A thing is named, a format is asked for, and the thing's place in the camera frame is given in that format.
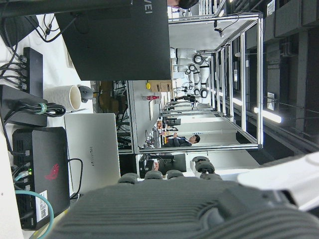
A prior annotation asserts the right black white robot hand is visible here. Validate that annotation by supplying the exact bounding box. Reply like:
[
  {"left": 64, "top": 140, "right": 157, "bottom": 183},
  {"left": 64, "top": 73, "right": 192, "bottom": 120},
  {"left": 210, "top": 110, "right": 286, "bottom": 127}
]
[{"left": 49, "top": 150, "right": 319, "bottom": 239}]

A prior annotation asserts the white paper cup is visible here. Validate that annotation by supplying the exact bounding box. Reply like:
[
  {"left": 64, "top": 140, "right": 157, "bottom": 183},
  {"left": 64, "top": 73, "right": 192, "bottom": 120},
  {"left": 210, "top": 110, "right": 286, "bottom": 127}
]
[{"left": 44, "top": 84, "right": 82, "bottom": 111}]

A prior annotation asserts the small black monitor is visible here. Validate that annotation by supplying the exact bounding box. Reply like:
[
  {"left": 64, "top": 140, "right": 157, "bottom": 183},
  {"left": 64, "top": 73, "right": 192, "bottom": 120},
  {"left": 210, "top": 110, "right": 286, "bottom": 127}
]
[{"left": 158, "top": 153, "right": 187, "bottom": 175}]

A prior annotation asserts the person in dark jacket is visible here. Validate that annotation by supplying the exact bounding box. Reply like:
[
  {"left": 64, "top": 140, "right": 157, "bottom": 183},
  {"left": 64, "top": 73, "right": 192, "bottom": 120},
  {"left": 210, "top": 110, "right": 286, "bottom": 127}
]
[{"left": 163, "top": 131, "right": 201, "bottom": 148}]

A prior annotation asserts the silver Huawei laptop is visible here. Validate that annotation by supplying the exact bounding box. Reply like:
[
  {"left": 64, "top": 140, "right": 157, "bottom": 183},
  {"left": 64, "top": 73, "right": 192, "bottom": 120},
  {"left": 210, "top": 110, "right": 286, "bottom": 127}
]
[{"left": 64, "top": 113, "right": 121, "bottom": 194}]

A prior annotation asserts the red white carton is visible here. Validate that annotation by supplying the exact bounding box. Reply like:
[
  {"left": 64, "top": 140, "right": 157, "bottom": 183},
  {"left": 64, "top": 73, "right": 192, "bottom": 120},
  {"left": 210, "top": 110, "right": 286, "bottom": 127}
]
[{"left": 142, "top": 94, "right": 161, "bottom": 104}]

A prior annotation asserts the brown cardboard box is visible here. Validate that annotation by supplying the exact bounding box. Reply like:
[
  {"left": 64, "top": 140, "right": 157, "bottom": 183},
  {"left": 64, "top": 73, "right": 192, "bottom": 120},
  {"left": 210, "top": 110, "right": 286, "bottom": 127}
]
[{"left": 148, "top": 80, "right": 173, "bottom": 93}]

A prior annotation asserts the black ROG mini computer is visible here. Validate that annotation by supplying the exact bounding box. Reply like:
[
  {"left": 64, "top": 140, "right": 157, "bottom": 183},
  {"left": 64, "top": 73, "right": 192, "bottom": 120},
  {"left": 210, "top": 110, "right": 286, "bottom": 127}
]
[{"left": 11, "top": 126, "right": 71, "bottom": 230}]

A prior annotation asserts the grey computer mouse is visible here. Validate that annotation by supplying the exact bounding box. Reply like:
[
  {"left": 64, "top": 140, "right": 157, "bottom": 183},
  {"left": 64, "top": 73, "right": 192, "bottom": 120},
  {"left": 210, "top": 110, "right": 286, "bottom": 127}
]
[{"left": 78, "top": 84, "right": 93, "bottom": 104}]

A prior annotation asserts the ceiling light bar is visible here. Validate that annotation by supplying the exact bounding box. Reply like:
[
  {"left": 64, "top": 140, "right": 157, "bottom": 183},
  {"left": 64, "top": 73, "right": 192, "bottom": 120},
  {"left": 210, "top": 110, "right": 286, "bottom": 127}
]
[{"left": 253, "top": 107, "right": 283, "bottom": 123}]

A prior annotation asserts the black Huawei monitor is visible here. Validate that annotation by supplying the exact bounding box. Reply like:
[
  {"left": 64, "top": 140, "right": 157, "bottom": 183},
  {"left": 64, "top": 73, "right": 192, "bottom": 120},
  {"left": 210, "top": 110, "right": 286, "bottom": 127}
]
[{"left": 0, "top": 0, "right": 172, "bottom": 81}]

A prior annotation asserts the black power adapter box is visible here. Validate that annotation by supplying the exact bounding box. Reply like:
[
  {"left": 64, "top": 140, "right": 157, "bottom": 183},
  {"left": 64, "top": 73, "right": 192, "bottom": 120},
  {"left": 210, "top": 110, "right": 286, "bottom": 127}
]
[{"left": 0, "top": 84, "right": 48, "bottom": 127}]

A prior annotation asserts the black network hub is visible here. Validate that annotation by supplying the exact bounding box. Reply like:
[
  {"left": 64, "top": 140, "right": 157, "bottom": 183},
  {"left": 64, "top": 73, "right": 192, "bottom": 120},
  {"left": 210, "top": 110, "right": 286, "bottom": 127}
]
[{"left": 23, "top": 47, "right": 44, "bottom": 97}]

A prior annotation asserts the dark-haired person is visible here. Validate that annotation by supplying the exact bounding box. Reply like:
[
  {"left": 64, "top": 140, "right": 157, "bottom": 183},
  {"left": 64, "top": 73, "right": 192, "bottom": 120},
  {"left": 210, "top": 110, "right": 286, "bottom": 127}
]
[{"left": 166, "top": 0, "right": 198, "bottom": 9}]

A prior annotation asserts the teal ethernet cable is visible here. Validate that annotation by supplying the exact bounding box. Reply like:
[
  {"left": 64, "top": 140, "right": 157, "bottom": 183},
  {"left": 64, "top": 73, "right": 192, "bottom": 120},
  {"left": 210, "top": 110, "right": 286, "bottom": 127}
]
[{"left": 14, "top": 171, "right": 55, "bottom": 239}]

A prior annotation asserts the bundled black cable green tie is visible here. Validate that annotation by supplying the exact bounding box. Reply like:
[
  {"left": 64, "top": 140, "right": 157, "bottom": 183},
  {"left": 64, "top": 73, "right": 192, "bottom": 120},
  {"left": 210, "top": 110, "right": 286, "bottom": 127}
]
[{"left": 4, "top": 101, "right": 67, "bottom": 118}]

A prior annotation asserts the black frame-mounted camera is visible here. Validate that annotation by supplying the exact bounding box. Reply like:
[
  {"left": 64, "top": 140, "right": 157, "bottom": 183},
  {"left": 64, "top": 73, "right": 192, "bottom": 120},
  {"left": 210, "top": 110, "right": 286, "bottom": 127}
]
[{"left": 213, "top": 20, "right": 225, "bottom": 38}]

